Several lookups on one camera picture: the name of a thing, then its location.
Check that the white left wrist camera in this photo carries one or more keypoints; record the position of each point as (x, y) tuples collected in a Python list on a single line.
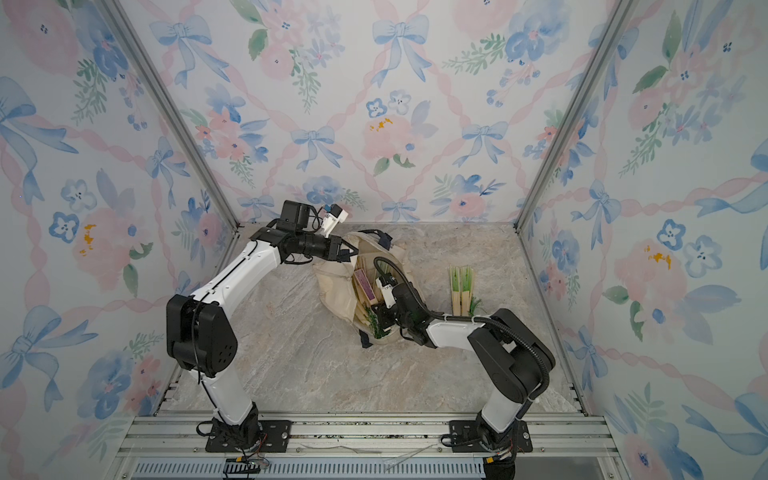
[(334, 215)]

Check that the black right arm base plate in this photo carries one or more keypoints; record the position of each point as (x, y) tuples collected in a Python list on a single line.
[(465, 436)]

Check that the aluminium corner post left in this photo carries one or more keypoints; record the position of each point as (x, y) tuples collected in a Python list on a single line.
[(117, 19)]

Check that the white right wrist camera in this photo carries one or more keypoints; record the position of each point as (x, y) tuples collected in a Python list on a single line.
[(385, 286)]

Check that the aluminium corner post right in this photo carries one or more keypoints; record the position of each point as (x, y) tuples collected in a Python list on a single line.
[(614, 28)]

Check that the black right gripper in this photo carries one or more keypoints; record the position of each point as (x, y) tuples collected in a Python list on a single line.
[(382, 311)]

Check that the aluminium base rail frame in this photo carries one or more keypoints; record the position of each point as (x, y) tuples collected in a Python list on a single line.
[(367, 446)]

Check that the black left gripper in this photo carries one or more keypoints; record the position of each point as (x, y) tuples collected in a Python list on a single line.
[(336, 250)]

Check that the purple bamboo folding fan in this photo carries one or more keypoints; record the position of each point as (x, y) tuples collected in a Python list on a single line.
[(365, 290)]

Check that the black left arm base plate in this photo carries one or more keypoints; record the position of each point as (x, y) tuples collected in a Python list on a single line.
[(263, 436)]

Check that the aluminium corner post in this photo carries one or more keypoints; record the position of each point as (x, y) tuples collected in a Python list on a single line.
[(117, 19), (614, 28)]

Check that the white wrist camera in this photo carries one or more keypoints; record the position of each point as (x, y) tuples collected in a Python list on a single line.
[(334, 215), (385, 286)]

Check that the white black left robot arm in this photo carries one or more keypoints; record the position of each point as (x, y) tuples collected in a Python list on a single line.
[(200, 336)]

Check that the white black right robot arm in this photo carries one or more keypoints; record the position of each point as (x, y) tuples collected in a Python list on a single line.
[(515, 360)]

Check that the beige tote bag navy handles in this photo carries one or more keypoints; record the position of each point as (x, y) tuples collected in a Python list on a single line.
[(349, 290)]

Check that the green bamboo folding fan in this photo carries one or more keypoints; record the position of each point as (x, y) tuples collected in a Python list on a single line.
[(456, 290), (469, 302)]

